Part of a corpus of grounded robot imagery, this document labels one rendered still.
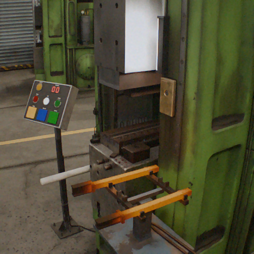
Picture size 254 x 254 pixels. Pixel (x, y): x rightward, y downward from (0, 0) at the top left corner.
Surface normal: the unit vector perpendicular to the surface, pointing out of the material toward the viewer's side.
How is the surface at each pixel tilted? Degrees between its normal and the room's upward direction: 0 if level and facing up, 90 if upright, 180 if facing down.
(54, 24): 89
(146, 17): 90
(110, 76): 90
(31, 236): 0
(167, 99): 90
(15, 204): 0
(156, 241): 0
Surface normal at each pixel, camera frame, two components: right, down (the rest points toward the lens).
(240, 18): 0.57, 0.29
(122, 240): 0.01, -0.93
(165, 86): -0.83, 0.20
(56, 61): 0.31, 0.34
